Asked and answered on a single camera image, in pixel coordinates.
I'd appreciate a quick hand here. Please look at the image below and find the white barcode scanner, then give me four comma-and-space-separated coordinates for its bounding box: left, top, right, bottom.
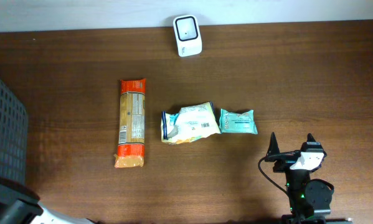
172, 15, 202, 57

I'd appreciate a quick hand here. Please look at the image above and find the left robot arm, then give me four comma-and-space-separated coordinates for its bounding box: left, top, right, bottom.
0, 177, 94, 224

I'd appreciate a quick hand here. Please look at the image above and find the crumpled white yellow snack bag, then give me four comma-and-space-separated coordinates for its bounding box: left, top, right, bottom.
161, 101, 220, 144

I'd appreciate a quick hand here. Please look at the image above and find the orange spaghetti packet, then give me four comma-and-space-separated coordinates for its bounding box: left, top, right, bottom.
115, 78, 146, 169

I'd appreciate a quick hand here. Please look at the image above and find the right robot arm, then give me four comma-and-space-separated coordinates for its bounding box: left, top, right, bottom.
258, 133, 353, 224

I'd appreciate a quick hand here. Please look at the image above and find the teal wet wipes pack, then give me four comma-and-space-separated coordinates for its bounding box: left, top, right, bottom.
219, 109, 258, 134

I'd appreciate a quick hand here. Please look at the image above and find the dark grey mesh basket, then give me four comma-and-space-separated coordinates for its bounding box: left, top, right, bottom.
0, 79, 28, 185

